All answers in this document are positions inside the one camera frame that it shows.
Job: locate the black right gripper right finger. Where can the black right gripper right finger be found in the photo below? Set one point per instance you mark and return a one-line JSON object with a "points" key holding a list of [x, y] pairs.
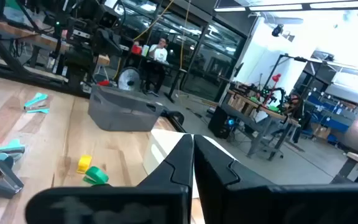
{"points": [[259, 205]]}

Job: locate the black ceiling spotlight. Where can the black ceiling spotlight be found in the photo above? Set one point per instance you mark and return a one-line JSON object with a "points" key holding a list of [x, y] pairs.
{"points": [[277, 30]]}

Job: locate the small teal stapler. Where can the small teal stapler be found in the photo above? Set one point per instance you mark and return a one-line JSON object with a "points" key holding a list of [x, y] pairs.
{"points": [[36, 100]]}

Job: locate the green mini stapler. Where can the green mini stapler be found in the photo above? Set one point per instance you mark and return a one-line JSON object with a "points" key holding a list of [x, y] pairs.
{"points": [[96, 175]]}

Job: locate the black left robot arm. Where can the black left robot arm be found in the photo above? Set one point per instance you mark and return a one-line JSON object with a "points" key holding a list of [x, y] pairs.
{"points": [[79, 59]]}

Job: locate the black rig frame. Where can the black rig frame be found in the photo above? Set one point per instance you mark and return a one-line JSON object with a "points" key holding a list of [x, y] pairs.
{"points": [[300, 59]]}

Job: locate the grey translucent plastic bin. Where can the grey translucent plastic bin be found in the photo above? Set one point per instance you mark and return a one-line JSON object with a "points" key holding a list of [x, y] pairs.
{"points": [[120, 112]]}

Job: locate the red lamp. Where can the red lamp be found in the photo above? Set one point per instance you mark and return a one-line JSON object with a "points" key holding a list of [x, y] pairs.
{"points": [[276, 77]]}

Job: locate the black frame clamp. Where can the black frame clamp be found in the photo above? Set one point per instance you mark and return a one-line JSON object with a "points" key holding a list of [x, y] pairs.
{"points": [[174, 117]]}

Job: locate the small clear plastic piece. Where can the small clear plastic piece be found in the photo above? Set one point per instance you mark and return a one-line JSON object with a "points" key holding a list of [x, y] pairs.
{"points": [[9, 147]]}

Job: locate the black desk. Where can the black desk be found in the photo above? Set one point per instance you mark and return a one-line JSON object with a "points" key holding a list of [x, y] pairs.
{"points": [[176, 84]]}

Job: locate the light wooden table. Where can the light wooden table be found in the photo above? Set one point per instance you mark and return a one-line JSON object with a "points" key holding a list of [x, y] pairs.
{"points": [[357, 157]]}

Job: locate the silver round fan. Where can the silver round fan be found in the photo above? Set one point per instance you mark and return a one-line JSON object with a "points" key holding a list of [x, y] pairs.
{"points": [[129, 79]]}

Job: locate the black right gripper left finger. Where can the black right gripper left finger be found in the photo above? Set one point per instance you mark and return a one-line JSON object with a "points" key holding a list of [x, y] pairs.
{"points": [[166, 199]]}

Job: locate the black computer tower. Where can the black computer tower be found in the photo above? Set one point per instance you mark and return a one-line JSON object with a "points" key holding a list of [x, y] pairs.
{"points": [[219, 123]]}

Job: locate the red box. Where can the red box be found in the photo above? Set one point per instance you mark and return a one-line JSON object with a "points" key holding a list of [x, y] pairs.
{"points": [[136, 49]]}

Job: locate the small white plastic bin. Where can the small white plastic bin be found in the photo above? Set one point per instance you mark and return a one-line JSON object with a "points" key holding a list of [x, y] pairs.
{"points": [[160, 146]]}

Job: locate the person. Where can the person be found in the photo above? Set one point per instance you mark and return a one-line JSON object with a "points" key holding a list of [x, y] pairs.
{"points": [[159, 53]]}

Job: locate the black bar with light strips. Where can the black bar with light strips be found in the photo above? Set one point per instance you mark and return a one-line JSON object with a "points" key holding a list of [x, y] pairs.
{"points": [[259, 7]]}

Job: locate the wooden workbench with robot arms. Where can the wooden workbench with robot arms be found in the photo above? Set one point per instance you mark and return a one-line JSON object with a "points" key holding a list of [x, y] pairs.
{"points": [[278, 115]]}

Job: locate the blue storage bins shelf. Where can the blue storage bins shelf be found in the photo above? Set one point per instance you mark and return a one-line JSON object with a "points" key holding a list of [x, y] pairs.
{"points": [[337, 124]]}

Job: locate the small red object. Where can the small red object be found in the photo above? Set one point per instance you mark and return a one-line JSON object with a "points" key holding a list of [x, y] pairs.
{"points": [[103, 83]]}

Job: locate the yellow mini stapler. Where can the yellow mini stapler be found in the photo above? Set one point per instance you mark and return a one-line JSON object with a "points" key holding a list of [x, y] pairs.
{"points": [[84, 162]]}

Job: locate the cardboard box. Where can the cardboard box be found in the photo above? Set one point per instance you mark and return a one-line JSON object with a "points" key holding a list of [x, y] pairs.
{"points": [[322, 132]]}

